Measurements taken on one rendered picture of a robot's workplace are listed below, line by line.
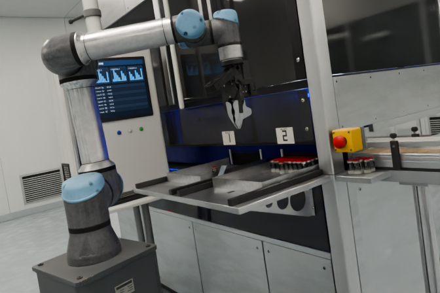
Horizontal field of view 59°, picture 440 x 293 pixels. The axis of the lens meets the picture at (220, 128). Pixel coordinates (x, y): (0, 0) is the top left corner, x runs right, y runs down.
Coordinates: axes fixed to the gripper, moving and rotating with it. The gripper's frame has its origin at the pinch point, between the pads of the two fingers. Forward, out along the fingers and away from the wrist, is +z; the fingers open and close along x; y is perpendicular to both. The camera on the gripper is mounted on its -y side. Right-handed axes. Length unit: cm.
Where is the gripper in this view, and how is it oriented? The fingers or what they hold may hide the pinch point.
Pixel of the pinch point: (236, 125)
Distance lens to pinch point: 120.6
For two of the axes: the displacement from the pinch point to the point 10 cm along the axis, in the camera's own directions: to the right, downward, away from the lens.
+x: -5.9, 0.5, 8.0
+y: 7.9, -1.5, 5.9
